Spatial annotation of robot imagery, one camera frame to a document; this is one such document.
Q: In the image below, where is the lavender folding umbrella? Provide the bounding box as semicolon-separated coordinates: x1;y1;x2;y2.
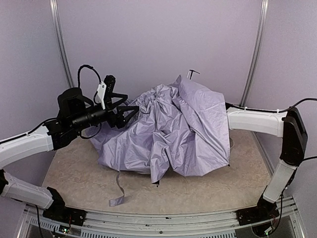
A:
85;69;232;207

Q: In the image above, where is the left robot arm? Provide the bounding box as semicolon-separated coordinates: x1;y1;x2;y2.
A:
0;84;139;222

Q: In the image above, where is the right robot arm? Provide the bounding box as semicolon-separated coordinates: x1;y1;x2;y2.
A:
225;103;308;225

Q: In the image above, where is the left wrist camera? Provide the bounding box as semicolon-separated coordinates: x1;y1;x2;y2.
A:
94;75;115;110

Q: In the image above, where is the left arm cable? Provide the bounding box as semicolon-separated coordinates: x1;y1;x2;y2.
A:
76;64;104;105

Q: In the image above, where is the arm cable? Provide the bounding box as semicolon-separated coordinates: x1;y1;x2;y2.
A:
225;98;317;162
76;64;104;105

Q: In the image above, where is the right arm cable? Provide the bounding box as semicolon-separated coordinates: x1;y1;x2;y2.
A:
225;98;317;162

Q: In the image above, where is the left aluminium corner post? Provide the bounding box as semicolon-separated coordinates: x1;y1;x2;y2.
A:
49;0;74;88

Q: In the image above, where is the aluminium corner post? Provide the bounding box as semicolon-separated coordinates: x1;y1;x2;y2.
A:
239;0;269;107
49;0;74;88

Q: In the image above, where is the right aluminium corner post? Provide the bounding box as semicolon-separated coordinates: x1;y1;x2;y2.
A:
239;0;269;107

